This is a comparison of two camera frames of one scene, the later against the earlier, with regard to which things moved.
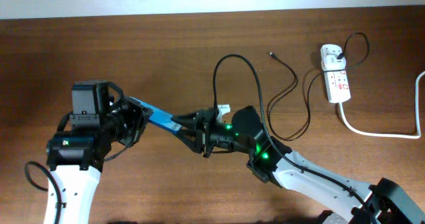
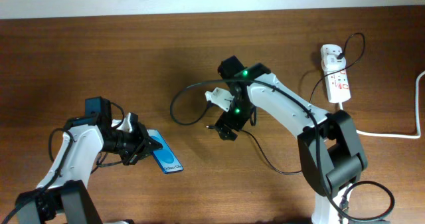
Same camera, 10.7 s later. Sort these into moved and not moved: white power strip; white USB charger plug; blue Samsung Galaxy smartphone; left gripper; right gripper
Moved: left gripper; right gripper; blue Samsung Galaxy smartphone
Not moved: white power strip; white USB charger plug
